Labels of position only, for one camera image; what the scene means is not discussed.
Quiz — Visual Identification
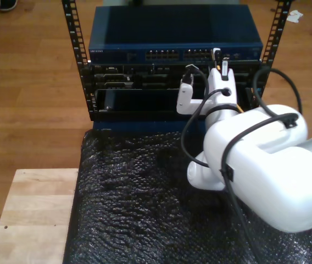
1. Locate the person's foot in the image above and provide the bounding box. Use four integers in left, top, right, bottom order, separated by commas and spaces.
0, 0, 19, 12

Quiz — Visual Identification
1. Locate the long black camera cable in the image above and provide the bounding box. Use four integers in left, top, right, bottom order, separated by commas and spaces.
180, 64, 303, 264

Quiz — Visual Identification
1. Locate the blue network switch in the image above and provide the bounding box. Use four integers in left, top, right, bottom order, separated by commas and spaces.
88, 4, 264, 63

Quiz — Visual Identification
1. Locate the black bubble mat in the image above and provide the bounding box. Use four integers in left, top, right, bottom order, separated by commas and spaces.
62, 129, 312, 264

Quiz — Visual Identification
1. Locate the white crumpled paper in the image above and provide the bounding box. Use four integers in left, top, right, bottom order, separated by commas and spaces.
286, 10, 304, 24

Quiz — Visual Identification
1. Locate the black rack server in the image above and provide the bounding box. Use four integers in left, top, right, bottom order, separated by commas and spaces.
89, 62, 261, 90

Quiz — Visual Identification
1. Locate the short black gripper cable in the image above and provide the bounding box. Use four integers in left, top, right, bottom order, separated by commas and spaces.
210, 87, 241, 115

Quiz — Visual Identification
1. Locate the black perforated rack post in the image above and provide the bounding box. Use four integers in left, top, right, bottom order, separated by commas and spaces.
61, 0, 95, 122
250, 0, 293, 108

